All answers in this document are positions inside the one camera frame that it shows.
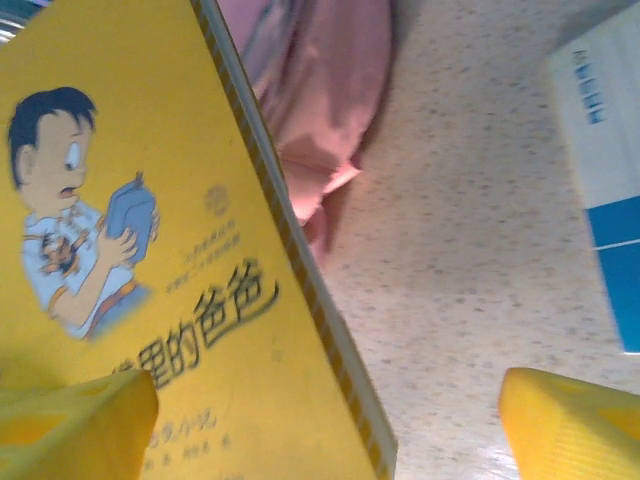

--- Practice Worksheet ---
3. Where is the white and blue book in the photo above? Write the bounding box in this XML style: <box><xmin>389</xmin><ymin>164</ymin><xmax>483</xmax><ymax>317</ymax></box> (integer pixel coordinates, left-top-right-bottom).
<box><xmin>544</xmin><ymin>7</ymin><xmax>640</xmax><ymax>355</ymax></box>

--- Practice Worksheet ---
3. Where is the yellow cartoon cover book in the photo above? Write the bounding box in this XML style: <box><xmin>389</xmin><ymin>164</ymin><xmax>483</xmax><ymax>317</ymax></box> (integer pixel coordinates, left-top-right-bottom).
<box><xmin>0</xmin><ymin>0</ymin><xmax>400</xmax><ymax>480</ymax></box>

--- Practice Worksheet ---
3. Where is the pink student backpack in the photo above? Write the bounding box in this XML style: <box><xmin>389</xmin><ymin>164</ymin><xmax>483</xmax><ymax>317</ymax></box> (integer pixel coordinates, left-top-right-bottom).
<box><xmin>214</xmin><ymin>0</ymin><xmax>394</xmax><ymax>256</ymax></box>

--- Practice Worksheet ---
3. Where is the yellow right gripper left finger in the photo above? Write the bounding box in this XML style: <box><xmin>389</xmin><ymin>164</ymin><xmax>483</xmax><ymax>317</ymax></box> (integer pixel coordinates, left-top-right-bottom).
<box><xmin>0</xmin><ymin>369</ymin><xmax>160</xmax><ymax>480</ymax></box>

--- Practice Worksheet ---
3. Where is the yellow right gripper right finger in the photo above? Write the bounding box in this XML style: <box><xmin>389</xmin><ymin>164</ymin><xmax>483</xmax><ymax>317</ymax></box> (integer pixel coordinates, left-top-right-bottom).
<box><xmin>498</xmin><ymin>367</ymin><xmax>640</xmax><ymax>480</ymax></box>

